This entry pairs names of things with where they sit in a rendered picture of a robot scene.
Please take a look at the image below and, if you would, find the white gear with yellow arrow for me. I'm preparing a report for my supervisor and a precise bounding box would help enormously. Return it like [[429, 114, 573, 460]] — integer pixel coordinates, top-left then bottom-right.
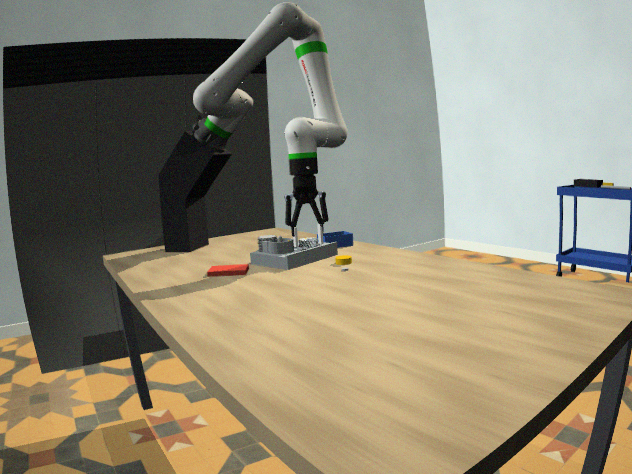
[[299, 237, 318, 248]]

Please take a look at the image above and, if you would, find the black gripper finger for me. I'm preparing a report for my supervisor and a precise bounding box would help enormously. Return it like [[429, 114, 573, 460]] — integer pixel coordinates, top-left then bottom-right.
[[285, 193, 305, 247], [308, 192, 328, 244]]

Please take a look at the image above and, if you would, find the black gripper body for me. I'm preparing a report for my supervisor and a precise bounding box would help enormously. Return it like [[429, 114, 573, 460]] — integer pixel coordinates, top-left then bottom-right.
[[293, 176, 318, 204]]

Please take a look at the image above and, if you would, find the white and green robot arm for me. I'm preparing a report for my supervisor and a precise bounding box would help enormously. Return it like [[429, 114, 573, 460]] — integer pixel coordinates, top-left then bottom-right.
[[193, 2, 348, 177]]

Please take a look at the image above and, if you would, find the blue open tray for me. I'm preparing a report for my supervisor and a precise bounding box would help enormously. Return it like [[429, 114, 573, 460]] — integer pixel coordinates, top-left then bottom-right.
[[323, 231, 353, 248]]

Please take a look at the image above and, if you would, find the yellow disc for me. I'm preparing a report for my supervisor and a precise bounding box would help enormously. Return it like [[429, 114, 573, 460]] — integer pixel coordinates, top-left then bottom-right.
[[335, 255, 352, 265]]

